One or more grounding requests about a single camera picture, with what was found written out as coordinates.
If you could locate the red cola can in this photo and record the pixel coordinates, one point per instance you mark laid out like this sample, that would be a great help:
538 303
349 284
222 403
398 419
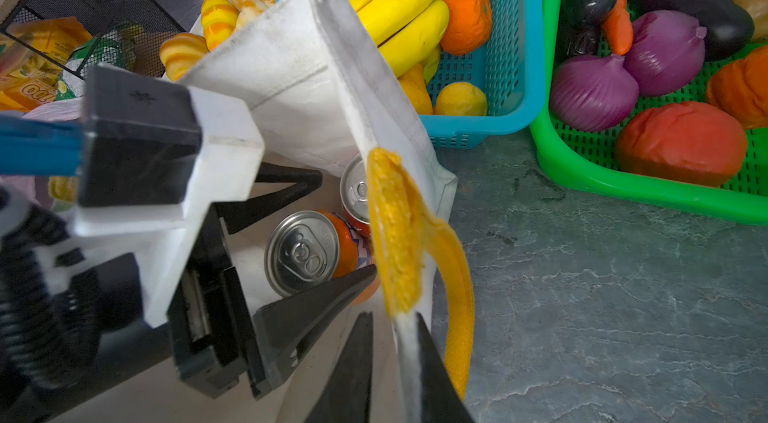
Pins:
354 196

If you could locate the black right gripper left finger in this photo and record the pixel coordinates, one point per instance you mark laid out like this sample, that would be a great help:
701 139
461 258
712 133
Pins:
346 396

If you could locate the black wire shelf rack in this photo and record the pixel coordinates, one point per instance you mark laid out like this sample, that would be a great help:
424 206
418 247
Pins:
99 16

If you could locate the teal plastic basket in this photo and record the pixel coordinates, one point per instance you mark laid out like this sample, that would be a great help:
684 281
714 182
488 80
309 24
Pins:
508 68

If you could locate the large purple onion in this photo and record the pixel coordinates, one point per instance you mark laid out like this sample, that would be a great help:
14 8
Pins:
593 94

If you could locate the orange snack packet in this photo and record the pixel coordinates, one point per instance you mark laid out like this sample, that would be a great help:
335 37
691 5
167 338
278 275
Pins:
32 56

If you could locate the orange tangerine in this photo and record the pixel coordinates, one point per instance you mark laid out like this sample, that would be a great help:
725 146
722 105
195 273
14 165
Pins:
469 27

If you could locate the orange soda can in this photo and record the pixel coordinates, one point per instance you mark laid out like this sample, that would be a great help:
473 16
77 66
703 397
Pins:
310 247

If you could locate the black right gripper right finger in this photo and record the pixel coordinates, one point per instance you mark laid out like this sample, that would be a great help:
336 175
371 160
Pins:
439 401

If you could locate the striped croissant bread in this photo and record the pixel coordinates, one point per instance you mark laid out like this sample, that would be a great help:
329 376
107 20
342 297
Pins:
180 53
218 19

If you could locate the yellow lemon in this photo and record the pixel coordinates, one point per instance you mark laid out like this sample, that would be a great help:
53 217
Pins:
461 99

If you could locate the white canvas tote bag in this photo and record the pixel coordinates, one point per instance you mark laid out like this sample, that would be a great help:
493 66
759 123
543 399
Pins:
309 78

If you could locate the green snack packet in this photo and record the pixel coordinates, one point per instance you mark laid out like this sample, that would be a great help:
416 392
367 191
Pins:
116 47

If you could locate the small purple onion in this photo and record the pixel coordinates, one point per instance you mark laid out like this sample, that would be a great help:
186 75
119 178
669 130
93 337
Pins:
667 52

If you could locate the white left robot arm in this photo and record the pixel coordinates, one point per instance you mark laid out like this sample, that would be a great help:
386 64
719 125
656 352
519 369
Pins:
61 289

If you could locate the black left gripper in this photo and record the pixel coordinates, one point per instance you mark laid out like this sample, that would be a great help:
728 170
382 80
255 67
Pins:
214 339

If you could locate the red tomato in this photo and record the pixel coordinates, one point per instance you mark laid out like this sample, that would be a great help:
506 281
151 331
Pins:
688 142

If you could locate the orange bell pepper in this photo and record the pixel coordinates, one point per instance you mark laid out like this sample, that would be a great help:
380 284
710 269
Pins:
740 89

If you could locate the green plastic basket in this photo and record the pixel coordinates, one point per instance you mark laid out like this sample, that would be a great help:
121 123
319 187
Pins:
585 161

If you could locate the small red chili carrot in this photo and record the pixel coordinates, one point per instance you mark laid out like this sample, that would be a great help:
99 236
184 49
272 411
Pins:
618 30

